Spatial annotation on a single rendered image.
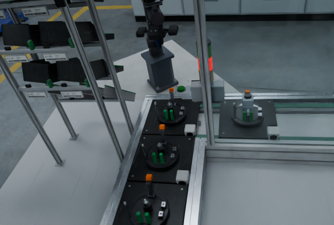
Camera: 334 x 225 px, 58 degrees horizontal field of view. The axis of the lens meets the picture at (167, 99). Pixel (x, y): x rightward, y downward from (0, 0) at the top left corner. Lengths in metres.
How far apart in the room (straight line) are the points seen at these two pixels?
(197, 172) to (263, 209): 0.27
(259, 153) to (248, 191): 0.16
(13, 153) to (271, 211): 2.48
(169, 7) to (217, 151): 3.45
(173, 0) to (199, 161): 3.47
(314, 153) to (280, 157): 0.13
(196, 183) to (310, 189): 0.43
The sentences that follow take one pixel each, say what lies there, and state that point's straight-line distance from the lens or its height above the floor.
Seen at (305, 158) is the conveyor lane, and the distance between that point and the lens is 1.32.
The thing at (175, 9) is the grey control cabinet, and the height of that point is 0.21.
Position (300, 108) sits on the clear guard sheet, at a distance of 1.15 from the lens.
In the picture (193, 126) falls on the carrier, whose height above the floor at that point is 0.99.
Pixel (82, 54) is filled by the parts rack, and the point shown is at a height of 1.45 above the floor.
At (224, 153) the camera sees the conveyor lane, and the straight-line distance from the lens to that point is 1.29.
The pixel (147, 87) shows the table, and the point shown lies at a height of 0.86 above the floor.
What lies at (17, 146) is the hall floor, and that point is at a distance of 3.21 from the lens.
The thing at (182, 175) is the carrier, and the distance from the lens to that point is 1.14.
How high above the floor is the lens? 1.90
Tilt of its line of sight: 38 degrees down
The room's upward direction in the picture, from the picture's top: 11 degrees counter-clockwise
